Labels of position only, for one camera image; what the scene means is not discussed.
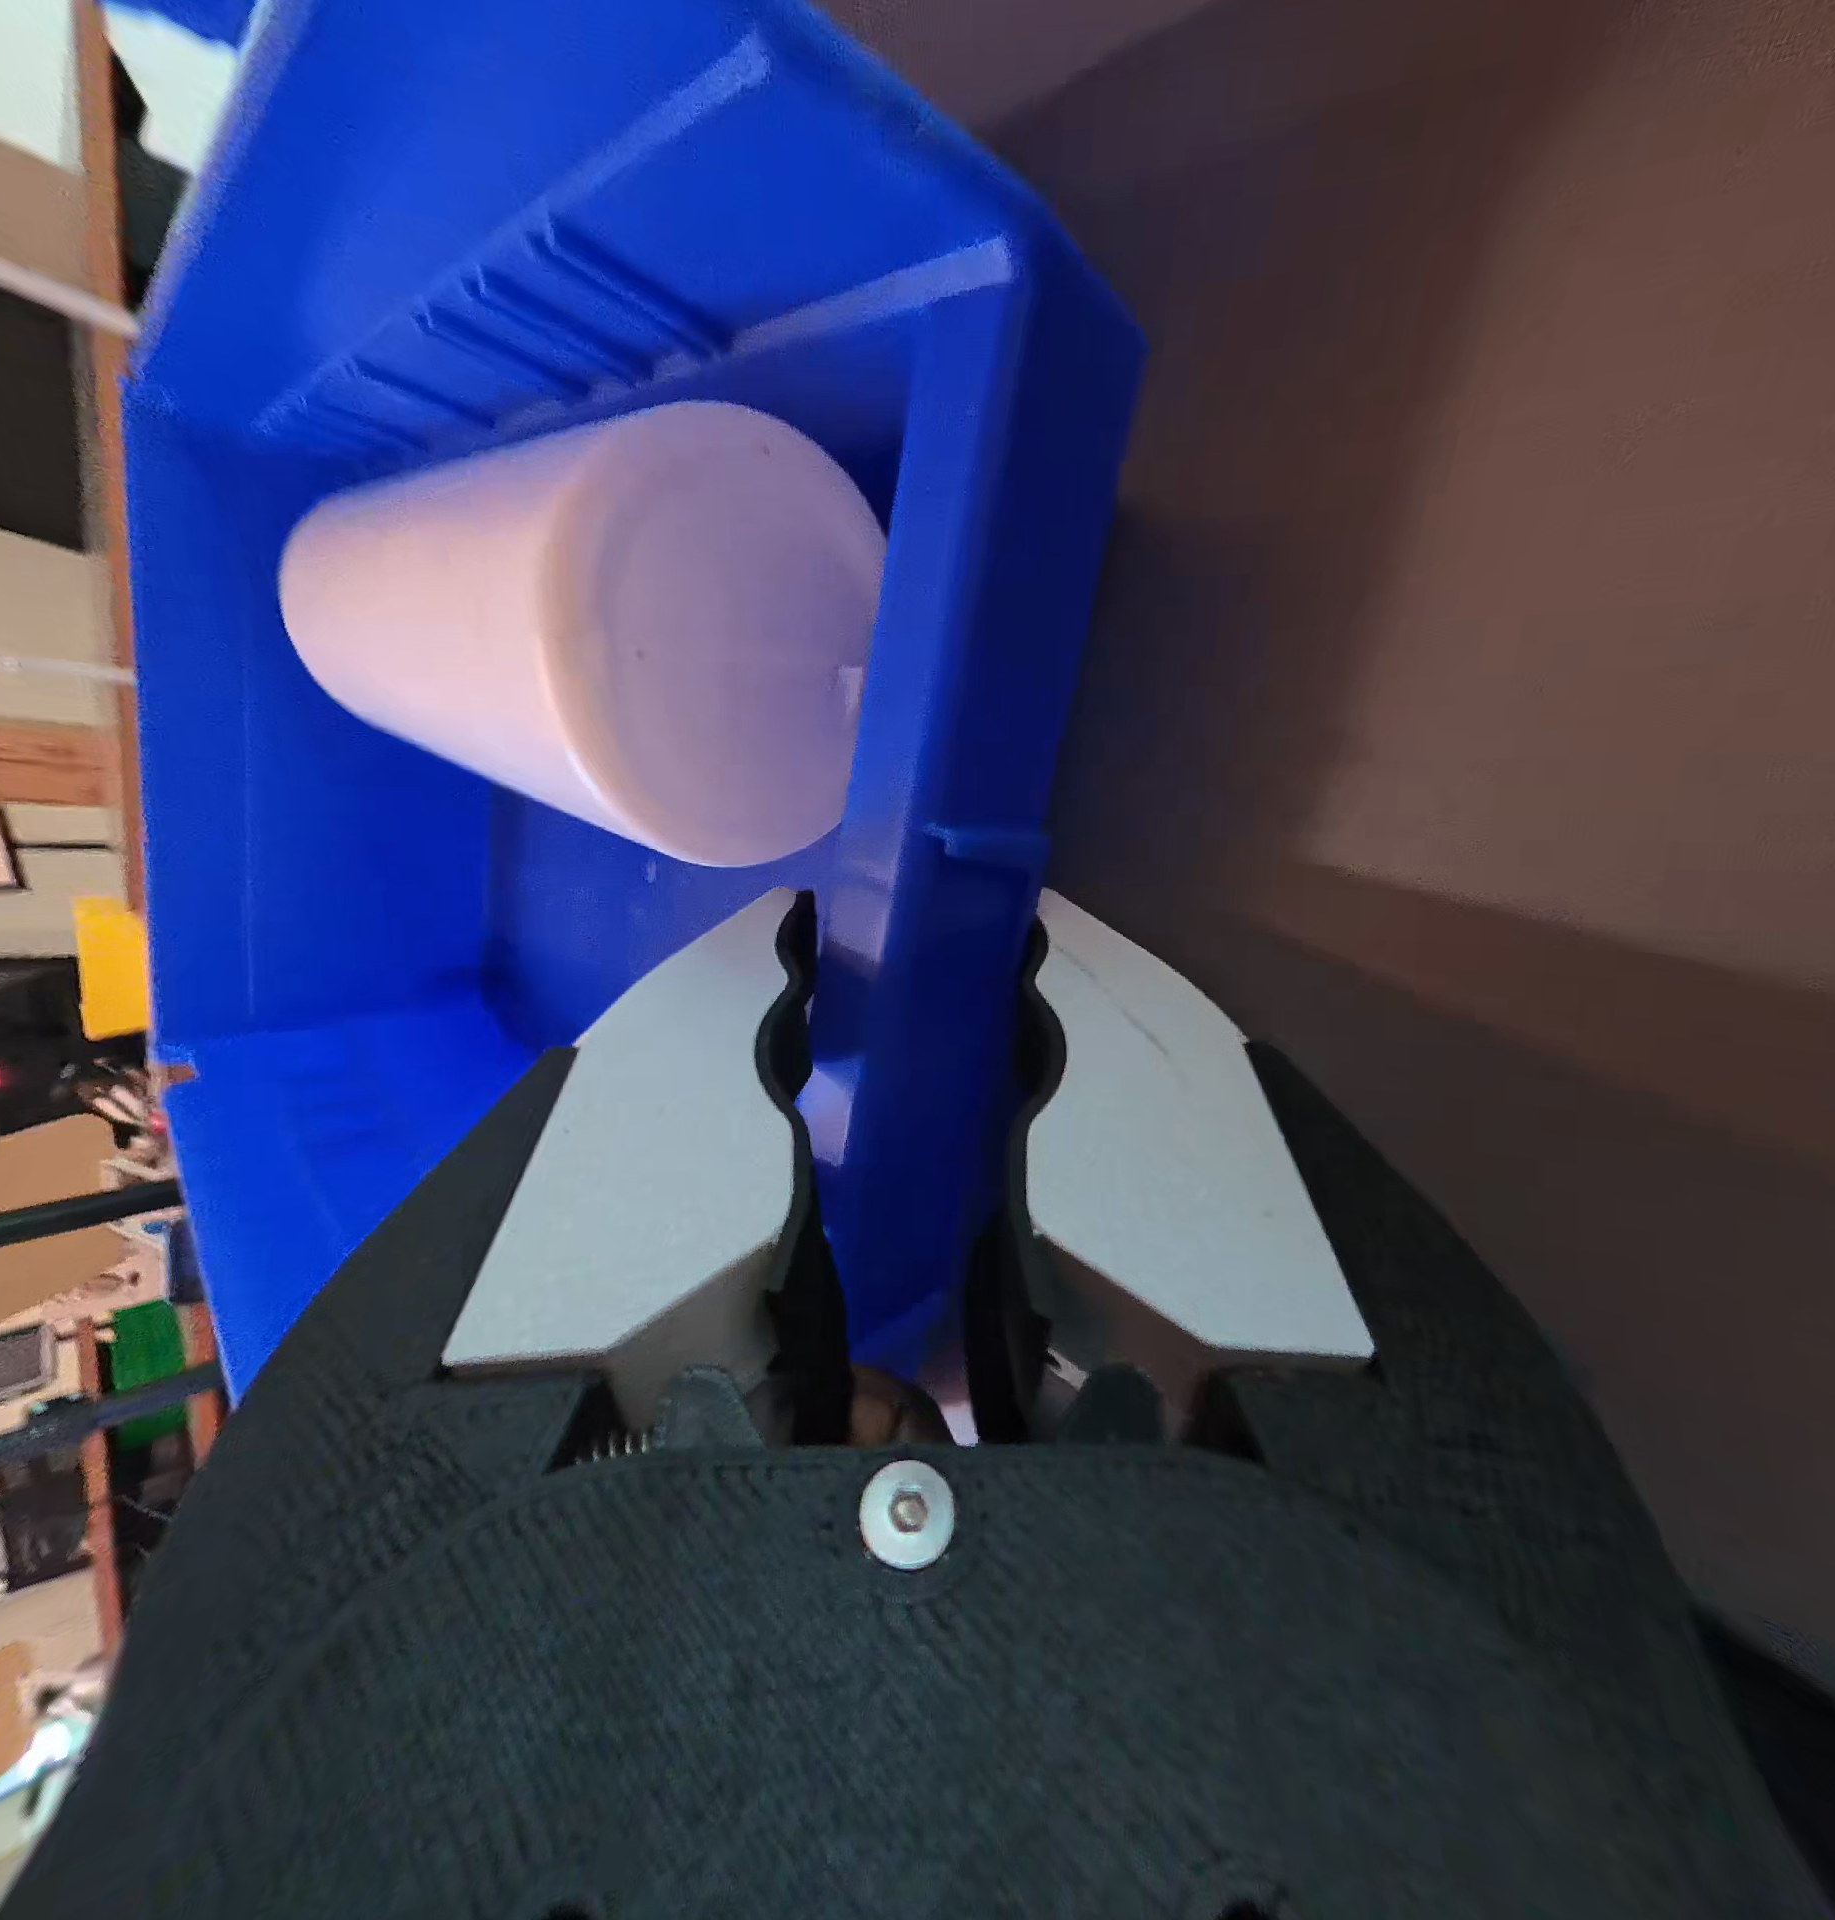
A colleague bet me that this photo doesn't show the white plastic bottle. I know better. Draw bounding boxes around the white plastic bottle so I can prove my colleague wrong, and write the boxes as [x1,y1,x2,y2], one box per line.
[274,400,889,871]

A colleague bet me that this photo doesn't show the blue plastic bin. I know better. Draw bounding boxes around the blue plastic bin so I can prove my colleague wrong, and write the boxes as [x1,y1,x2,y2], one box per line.
[125,0,1147,1400]

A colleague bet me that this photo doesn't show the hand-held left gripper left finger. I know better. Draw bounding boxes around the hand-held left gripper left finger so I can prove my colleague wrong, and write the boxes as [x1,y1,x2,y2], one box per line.
[442,883,861,1451]

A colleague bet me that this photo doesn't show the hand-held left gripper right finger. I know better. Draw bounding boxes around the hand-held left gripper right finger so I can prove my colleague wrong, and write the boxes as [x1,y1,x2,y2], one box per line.
[965,890,1378,1451]

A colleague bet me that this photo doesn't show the yellow box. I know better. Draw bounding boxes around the yellow box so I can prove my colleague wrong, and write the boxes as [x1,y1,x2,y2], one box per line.
[73,890,149,1038]

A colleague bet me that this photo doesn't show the green crate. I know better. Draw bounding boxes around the green crate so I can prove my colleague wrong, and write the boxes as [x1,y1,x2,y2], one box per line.
[104,1305,186,1451]

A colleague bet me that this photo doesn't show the person's left hand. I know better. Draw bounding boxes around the person's left hand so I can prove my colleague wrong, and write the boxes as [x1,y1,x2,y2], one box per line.
[854,1368,959,1451]

